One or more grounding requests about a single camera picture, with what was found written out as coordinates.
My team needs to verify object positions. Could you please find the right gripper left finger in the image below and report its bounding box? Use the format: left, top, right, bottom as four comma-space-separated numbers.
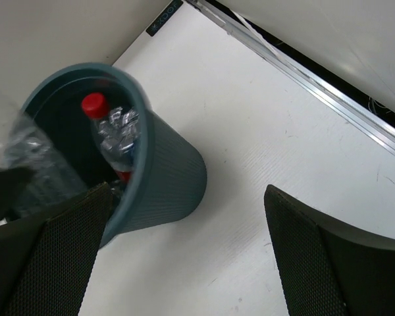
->
0, 182, 112, 315

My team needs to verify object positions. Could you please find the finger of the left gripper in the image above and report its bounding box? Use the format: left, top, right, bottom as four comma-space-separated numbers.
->
0, 167, 33, 220

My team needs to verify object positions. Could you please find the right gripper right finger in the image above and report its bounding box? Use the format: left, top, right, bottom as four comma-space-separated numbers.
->
264, 185, 395, 315

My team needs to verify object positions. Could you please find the clear white cap bottle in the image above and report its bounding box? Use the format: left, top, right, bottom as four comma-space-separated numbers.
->
0, 93, 88, 217

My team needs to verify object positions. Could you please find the red label plastic bottle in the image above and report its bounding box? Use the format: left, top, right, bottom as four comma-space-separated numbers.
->
81, 92, 140, 182

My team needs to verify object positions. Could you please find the dark green plastic bin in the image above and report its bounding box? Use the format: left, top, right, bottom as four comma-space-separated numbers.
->
22, 63, 207, 246

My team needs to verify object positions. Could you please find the black table logo sticker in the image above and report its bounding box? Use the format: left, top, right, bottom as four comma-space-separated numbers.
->
145, 0, 184, 37

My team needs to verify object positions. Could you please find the side aluminium table rail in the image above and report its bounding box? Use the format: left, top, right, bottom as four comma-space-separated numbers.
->
187, 1, 395, 156

